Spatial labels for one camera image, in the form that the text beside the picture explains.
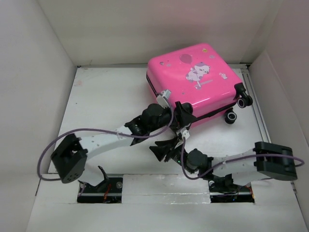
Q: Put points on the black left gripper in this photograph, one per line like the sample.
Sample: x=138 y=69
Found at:
x=184 y=118

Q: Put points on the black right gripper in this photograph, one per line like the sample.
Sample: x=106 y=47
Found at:
x=170 y=154

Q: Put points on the pink suitcase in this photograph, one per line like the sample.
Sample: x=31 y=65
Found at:
x=201 y=81

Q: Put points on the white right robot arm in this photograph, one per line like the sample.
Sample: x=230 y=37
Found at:
x=230 y=173

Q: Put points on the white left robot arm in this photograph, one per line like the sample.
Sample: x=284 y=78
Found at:
x=72 y=154

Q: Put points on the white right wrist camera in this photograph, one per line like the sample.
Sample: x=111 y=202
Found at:
x=184 y=133

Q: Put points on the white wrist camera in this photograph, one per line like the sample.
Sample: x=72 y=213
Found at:
x=163 y=98
x=184 y=133

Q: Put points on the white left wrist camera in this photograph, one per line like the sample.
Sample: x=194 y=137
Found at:
x=163 y=98

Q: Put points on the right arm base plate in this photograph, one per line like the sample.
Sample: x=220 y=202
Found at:
x=223 y=190

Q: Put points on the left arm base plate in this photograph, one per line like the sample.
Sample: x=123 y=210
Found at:
x=111 y=193

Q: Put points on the aluminium rail right edge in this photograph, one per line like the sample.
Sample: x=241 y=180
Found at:
x=256 y=107

